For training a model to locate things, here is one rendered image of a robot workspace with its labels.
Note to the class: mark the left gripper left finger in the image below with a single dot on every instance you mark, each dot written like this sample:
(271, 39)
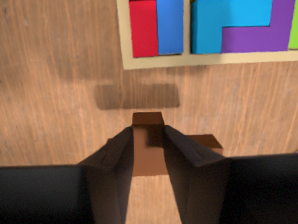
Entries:
(96, 194)

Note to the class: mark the purple puzzle piece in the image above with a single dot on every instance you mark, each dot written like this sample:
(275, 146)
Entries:
(272, 38)

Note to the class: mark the wooden pentomino puzzle board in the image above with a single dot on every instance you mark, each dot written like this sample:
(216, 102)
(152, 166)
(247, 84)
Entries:
(186, 58)

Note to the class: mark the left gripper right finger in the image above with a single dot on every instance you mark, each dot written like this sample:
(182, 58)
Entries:
(207, 186)

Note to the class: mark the lime green puzzle piece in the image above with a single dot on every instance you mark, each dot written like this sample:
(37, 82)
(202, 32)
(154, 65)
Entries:
(293, 42)

